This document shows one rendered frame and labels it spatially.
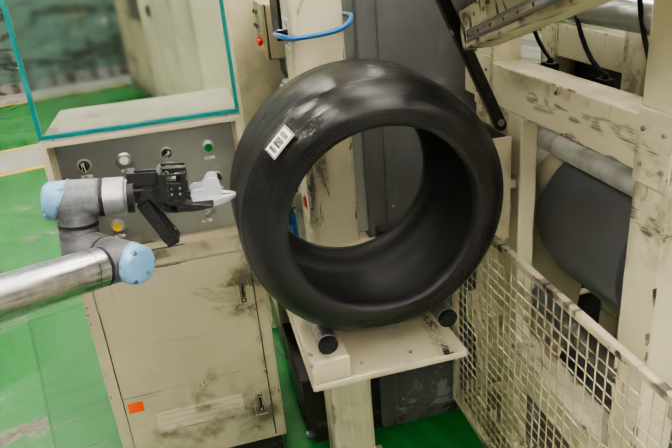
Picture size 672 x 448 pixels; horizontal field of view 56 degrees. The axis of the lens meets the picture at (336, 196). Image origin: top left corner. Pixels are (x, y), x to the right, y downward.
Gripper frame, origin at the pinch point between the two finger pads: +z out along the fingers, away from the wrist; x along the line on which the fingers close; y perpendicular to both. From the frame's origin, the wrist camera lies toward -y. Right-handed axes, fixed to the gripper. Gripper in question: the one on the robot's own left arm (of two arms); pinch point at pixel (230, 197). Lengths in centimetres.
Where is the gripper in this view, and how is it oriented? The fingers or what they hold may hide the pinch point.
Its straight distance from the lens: 131.0
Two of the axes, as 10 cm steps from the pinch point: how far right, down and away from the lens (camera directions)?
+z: 9.7, -0.7, 2.4
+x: -2.5, -3.7, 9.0
